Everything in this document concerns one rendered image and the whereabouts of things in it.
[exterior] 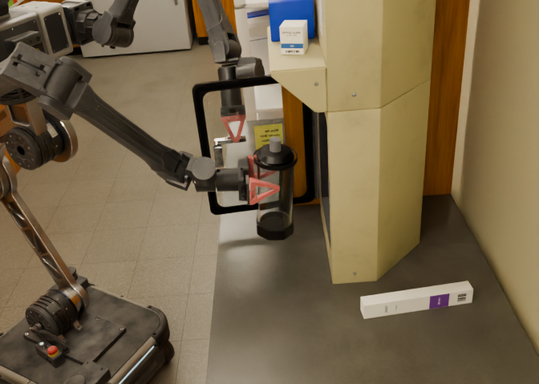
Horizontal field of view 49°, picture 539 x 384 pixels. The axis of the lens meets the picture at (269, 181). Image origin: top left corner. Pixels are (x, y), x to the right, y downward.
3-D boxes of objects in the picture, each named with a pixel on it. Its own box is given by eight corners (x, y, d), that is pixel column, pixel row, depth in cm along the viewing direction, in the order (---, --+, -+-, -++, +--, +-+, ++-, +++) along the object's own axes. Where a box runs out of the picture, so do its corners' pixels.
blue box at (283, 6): (311, 26, 142) (310, -12, 138) (314, 38, 134) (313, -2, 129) (270, 30, 143) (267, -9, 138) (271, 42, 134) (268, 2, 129)
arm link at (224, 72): (224, 66, 165) (212, 65, 160) (245, 62, 161) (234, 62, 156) (227, 90, 165) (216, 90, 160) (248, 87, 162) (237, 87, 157)
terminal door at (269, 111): (315, 201, 171) (310, 70, 150) (211, 216, 169) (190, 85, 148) (314, 200, 172) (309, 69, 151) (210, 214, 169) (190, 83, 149)
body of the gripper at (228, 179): (245, 158, 149) (216, 159, 149) (245, 179, 141) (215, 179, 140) (245, 179, 153) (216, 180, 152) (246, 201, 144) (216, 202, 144)
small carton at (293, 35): (308, 46, 129) (306, 19, 126) (303, 54, 125) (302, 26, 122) (285, 46, 130) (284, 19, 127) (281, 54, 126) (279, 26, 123)
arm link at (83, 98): (54, 56, 120) (30, 101, 117) (70, 55, 117) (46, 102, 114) (185, 155, 152) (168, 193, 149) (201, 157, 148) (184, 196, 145)
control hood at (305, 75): (314, 60, 151) (313, 22, 145) (328, 112, 123) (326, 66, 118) (269, 64, 151) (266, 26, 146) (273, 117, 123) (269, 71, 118)
